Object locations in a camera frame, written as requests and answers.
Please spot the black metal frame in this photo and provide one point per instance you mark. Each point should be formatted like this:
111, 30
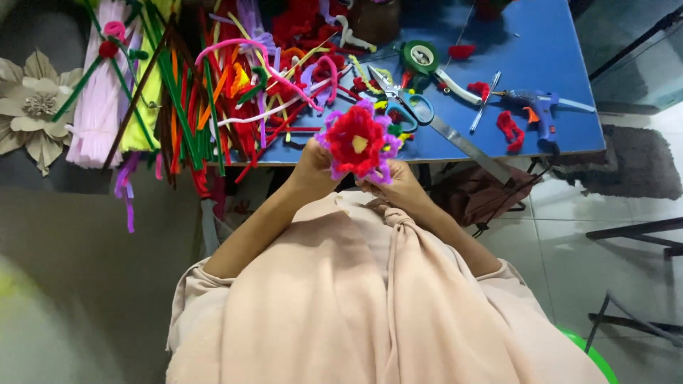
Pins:
635, 282

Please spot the person's left hand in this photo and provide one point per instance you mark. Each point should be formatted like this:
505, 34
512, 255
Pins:
311, 171

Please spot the person's left fingers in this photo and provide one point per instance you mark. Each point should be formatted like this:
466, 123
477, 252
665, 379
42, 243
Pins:
320, 154

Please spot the beige paper flower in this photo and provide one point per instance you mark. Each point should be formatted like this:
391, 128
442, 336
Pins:
34, 109

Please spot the dark grey rug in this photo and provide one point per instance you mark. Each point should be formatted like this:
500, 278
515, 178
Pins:
624, 162

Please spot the red pipe-cleaner piece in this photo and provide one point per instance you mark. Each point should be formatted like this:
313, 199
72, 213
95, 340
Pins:
480, 88

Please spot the red pipe-cleaner curl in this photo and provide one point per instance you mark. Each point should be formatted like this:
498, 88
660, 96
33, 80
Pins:
510, 130

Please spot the silver tweezers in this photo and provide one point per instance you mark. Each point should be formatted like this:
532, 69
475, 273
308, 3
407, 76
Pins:
484, 103

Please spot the person's beige garment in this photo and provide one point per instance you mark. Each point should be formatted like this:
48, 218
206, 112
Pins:
368, 304

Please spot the green plastic stool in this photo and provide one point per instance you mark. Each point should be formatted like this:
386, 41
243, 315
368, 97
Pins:
589, 354

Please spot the person's right hand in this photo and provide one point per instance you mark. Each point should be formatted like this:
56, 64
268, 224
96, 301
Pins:
401, 184

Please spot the blue hot glue gun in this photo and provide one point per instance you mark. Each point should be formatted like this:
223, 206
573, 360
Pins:
536, 109

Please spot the green floral tape roll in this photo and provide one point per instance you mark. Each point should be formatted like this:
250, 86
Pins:
420, 56

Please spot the heap of coloured pipe cleaners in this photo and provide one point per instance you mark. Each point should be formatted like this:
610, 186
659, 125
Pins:
251, 85

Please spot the metal ruler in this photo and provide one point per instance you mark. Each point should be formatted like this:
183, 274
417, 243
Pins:
469, 149

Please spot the person's right fingers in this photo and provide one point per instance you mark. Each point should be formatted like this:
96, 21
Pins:
381, 178

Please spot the bundle of yellow pipe cleaners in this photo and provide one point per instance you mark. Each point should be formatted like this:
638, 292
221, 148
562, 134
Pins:
143, 101

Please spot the brown pot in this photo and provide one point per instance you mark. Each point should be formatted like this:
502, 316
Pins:
375, 20

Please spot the red and purple pipe-cleaner flower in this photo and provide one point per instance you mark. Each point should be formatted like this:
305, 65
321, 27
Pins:
358, 141

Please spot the bundle of pink pipe cleaners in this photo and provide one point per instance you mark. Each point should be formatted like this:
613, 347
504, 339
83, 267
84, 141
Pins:
101, 90

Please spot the small red pipe-cleaner scrap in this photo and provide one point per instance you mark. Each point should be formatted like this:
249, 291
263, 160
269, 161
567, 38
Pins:
461, 51

